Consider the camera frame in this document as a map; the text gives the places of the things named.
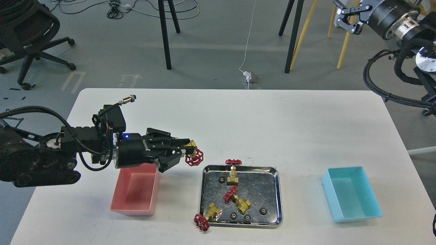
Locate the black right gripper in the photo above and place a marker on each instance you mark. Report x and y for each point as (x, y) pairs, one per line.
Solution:
(388, 18)

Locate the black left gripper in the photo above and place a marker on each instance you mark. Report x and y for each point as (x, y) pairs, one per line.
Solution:
(135, 149)

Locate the brass valve red handle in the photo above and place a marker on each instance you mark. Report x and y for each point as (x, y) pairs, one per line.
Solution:
(196, 157)

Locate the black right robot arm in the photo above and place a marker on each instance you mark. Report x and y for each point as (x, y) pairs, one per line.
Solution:
(415, 56)

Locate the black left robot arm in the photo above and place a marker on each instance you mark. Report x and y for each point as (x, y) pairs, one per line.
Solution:
(29, 160)

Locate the pink plastic box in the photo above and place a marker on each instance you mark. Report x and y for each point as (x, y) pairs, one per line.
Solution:
(136, 190)

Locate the brass valve at tray top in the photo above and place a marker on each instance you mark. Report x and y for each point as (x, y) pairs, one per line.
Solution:
(232, 178)

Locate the brass valve tray bottom left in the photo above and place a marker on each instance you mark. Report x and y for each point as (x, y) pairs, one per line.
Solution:
(202, 221)

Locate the brass valve tray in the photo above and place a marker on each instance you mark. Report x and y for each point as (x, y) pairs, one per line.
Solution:
(202, 221)
(243, 205)

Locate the small black gear bottom middle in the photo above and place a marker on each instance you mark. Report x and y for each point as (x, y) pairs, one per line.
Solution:
(233, 216)

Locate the brass valve tray centre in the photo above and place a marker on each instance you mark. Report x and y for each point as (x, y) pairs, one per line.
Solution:
(243, 205)

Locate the small black gear right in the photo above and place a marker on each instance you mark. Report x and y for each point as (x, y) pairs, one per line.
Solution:
(263, 211)

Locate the blue plastic box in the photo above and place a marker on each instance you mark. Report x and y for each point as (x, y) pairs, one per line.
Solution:
(350, 195)

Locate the yellow wooden legs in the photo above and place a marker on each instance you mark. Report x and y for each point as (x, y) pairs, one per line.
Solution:
(296, 48)

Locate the black stool legs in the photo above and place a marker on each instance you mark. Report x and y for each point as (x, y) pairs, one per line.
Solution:
(294, 32)

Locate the shiny metal tray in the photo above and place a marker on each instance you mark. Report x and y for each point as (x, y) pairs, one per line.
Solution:
(258, 184)

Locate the black tripod legs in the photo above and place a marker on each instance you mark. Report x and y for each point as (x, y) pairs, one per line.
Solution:
(164, 30)

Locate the black office chair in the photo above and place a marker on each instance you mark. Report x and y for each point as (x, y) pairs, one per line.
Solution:
(27, 29)

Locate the white power adapter with cable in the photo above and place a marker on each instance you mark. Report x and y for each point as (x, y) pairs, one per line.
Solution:
(248, 74)

